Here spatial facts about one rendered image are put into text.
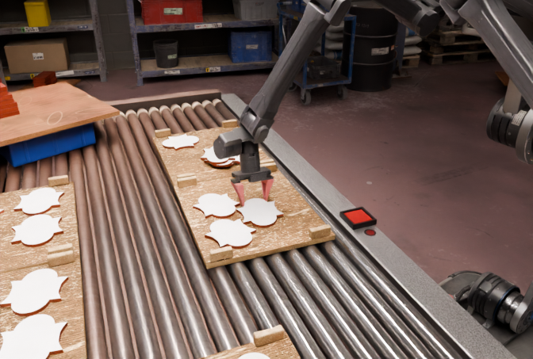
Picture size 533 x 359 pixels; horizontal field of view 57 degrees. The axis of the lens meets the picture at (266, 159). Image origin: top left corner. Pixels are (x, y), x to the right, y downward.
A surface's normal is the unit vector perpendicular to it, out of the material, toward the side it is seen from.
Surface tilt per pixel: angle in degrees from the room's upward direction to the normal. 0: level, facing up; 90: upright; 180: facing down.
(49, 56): 90
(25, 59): 90
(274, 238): 0
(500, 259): 0
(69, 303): 0
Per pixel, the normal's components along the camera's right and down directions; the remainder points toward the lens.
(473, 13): -0.84, 0.19
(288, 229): 0.00, -0.90
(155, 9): 0.28, 0.43
